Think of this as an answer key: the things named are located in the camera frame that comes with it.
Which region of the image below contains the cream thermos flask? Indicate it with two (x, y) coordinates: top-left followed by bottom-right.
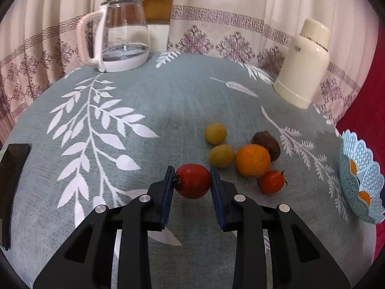
(272, 18), (331, 109)

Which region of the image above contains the black smartphone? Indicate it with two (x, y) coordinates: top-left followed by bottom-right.
(0, 143), (32, 250)

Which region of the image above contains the large red tomato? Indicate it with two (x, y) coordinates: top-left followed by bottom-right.
(173, 163), (212, 200)

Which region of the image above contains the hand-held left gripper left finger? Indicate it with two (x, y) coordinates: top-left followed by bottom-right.
(32, 165), (175, 289)

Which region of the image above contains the patterned beige curtain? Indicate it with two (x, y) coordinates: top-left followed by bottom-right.
(0, 0), (110, 148)
(167, 0), (379, 127)

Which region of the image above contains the glass kettle with white handle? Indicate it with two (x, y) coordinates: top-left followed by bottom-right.
(76, 0), (151, 73)

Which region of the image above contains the light blue plastic basket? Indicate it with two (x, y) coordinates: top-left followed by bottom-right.
(338, 129), (385, 224)

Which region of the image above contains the small orange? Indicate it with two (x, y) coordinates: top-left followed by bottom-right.
(235, 144), (272, 177)

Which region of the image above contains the brown kiwi fruit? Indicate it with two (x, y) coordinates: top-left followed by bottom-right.
(251, 131), (281, 162)

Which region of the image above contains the yellow-green longan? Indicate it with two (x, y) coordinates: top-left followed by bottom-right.
(209, 144), (236, 168)
(205, 122), (227, 145)

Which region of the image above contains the red cloth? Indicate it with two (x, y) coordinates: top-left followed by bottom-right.
(335, 36), (385, 289)

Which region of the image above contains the wooden window sill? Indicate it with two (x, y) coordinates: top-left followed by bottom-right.
(141, 0), (175, 25)

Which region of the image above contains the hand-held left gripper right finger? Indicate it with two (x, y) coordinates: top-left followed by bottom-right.
(210, 168), (351, 289)

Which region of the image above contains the small red tomato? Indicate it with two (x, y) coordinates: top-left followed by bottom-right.
(258, 170), (286, 195)

